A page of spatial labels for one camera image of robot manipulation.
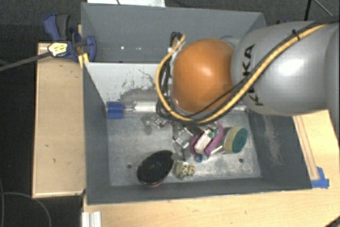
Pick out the small cream toy figure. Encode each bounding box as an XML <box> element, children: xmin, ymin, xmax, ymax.
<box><xmin>174</xmin><ymin>161</ymin><xmax>196</xmax><ymax>180</ymax></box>

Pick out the pale wood board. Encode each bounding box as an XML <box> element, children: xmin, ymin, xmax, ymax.
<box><xmin>31</xmin><ymin>42</ymin><xmax>87</xmax><ymax>199</ymax></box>

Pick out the clear bottle with blue cap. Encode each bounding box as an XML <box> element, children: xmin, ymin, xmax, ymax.
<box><xmin>106</xmin><ymin>100</ymin><xmax>158</xmax><ymax>120</ymax></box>

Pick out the purple box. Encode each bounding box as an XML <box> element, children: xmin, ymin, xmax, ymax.
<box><xmin>189</xmin><ymin>121</ymin><xmax>225</xmax><ymax>158</ymax></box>

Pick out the black oval bowl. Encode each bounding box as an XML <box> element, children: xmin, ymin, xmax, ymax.
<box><xmin>136</xmin><ymin>149</ymin><xmax>175</xmax><ymax>189</ymax></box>

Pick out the round yellow and green sponge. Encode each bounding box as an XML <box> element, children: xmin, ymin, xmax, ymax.
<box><xmin>223</xmin><ymin>126</ymin><xmax>249</xmax><ymax>155</ymax></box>

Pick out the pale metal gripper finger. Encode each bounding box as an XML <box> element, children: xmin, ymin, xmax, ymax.
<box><xmin>173</xmin><ymin>136</ymin><xmax>188</xmax><ymax>161</ymax></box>
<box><xmin>141</xmin><ymin>116</ymin><xmax>164</xmax><ymax>135</ymax></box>

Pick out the grey metal bin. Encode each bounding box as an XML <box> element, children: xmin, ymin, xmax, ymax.
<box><xmin>80</xmin><ymin>2</ymin><xmax>313</xmax><ymax>205</ymax></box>

